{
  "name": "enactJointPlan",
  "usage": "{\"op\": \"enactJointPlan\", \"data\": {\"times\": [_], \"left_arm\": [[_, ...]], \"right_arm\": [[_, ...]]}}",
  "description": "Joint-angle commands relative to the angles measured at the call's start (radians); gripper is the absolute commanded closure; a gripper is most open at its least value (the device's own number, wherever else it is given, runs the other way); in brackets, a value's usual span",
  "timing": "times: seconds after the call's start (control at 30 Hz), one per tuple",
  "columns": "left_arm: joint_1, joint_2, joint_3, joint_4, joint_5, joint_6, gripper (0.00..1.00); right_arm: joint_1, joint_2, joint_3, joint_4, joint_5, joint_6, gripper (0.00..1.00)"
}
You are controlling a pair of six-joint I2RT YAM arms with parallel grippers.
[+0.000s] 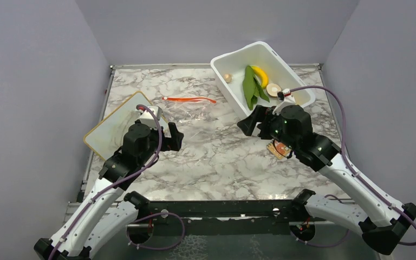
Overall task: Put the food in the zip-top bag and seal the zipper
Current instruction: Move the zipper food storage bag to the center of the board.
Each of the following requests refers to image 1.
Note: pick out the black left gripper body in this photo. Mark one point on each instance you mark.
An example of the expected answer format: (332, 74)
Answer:
(154, 139)

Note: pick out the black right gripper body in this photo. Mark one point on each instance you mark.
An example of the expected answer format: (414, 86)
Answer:
(272, 128)

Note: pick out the clear orange zip top bag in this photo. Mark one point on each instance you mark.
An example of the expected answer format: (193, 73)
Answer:
(190, 115)

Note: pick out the green leafy vegetable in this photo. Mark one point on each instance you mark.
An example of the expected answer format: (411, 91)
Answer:
(252, 89)

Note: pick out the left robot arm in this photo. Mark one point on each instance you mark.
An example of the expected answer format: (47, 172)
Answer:
(89, 228)

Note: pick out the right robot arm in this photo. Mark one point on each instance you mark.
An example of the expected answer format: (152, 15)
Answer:
(379, 219)

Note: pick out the round cut wooden slice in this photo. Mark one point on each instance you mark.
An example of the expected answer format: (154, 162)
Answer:
(273, 90)

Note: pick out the yellow lemon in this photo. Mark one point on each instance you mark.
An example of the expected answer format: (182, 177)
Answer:
(296, 99)

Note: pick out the yellow banana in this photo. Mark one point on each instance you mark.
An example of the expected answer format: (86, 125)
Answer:
(262, 76)

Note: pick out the white plastic bin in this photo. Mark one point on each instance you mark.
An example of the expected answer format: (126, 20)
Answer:
(270, 71)

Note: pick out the white yellow-edged cutting board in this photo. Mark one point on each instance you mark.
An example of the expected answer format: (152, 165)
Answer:
(107, 136)

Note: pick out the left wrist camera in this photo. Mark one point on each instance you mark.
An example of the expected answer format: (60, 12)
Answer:
(151, 118)

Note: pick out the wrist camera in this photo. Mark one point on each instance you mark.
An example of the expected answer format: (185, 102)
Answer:
(151, 118)
(283, 96)

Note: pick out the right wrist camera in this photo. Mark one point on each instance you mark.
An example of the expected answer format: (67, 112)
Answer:
(283, 96)

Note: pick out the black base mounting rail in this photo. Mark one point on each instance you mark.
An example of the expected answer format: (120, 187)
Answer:
(218, 217)

